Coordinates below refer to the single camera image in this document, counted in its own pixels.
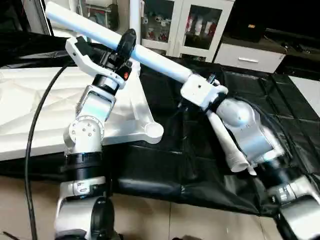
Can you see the black box yellow label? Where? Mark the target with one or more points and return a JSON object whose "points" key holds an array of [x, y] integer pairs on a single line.
{"points": [[252, 20]]}

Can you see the white glass-door cabinet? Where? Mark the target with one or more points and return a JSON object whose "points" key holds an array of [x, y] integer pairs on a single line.
{"points": [[200, 25]]}

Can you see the white plastic table top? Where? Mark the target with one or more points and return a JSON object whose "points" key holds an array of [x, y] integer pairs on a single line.
{"points": [[40, 100]]}

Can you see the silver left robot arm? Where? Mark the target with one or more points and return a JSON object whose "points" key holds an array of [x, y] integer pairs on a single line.
{"points": [[92, 130]]}

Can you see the white drawer unit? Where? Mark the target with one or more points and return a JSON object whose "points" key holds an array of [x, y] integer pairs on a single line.
{"points": [[247, 57]]}

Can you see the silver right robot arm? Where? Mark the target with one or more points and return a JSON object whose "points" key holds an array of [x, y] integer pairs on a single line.
{"points": [[255, 135]]}

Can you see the white flat panel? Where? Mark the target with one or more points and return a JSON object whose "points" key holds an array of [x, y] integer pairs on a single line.
{"points": [[307, 86]]}

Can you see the black mat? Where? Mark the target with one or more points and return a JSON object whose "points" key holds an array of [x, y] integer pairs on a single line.
{"points": [[200, 165]]}

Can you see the dark storage box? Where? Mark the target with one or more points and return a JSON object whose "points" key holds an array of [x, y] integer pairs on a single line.
{"points": [[100, 12]]}

